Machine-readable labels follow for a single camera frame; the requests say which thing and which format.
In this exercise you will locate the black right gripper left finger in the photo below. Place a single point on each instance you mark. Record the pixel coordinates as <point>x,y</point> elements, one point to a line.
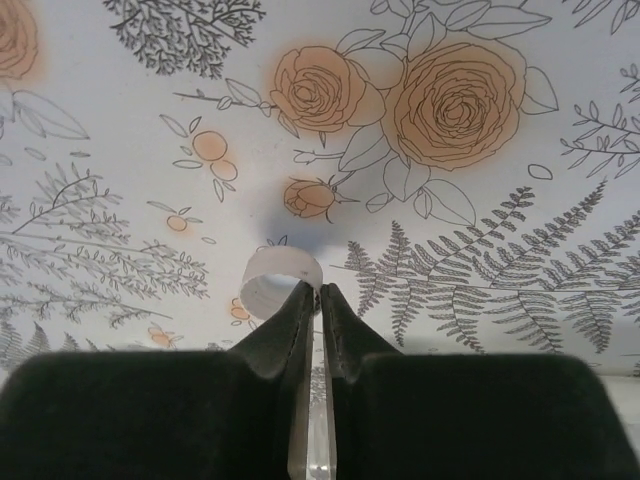
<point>150,420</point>

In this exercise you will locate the floral patterned table mat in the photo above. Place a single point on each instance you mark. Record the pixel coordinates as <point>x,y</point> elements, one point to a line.
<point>150,150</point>

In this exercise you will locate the white cap blue Pocari print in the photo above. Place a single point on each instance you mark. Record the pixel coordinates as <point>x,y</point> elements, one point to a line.
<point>280,262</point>

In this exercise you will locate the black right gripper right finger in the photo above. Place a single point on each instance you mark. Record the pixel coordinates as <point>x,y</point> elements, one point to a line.
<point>475,420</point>

